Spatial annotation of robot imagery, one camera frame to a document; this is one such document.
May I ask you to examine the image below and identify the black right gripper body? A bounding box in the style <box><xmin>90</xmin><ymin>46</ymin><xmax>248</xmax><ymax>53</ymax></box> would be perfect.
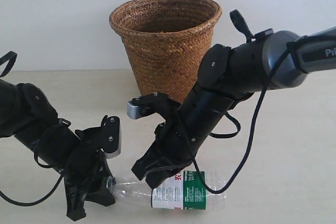
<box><xmin>143</xmin><ymin>119</ymin><xmax>205</xmax><ymax>166</ymax></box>

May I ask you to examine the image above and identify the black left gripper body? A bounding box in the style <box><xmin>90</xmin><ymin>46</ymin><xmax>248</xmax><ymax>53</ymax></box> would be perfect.
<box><xmin>58</xmin><ymin>126</ymin><xmax>113</xmax><ymax>182</ymax></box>

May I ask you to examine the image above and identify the clear plastic bottle green label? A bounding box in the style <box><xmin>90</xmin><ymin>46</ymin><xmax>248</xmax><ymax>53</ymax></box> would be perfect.
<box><xmin>106</xmin><ymin>169</ymin><xmax>226</xmax><ymax>210</ymax></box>

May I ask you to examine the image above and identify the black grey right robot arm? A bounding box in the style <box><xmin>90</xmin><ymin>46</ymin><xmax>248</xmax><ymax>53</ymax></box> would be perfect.
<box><xmin>127</xmin><ymin>28</ymin><xmax>335</xmax><ymax>188</ymax></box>

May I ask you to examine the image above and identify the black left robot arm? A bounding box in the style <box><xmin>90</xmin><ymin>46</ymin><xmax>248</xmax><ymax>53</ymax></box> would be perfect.
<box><xmin>1</xmin><ymin>81</ymin><xmax>121</xmax><ymax>221</ymax></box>

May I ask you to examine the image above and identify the brown woven wicker basket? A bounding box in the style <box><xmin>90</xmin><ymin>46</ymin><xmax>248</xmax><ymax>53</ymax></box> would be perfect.
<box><xmin>109</xmin><ymin>0</ymin><xmax>222</xmax><ymax>103</ymax></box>

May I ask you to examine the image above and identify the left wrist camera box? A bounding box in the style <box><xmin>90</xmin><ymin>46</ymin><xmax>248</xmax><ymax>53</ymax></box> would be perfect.
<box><xmin>101</xmin><ymin>115</ymin><xmax>121</xmax><ymax>159</ymax></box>

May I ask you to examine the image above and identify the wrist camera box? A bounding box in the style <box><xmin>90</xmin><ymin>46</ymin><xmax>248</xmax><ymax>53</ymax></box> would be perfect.
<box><xmin>127</xmin><ymin>92</ymin><xmax>169</xmax><ymax>120</ymax></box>
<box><xmin>101</xmin><ymin>115</ymin><xmax>121</xmax><ymax>159</ymax></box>

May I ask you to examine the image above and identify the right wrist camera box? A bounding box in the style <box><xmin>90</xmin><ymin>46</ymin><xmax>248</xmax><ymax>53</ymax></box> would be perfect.
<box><xmin>127</xmin><ymin>92</ymin><xmax>169</xmax><ymax>120</ymax></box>

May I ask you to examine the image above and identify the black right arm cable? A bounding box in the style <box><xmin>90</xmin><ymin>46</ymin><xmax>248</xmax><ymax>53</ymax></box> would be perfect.
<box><xmin>183</xmin><ymin>35</ymin><xmax>309</xmax><ymax>195</ymax></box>

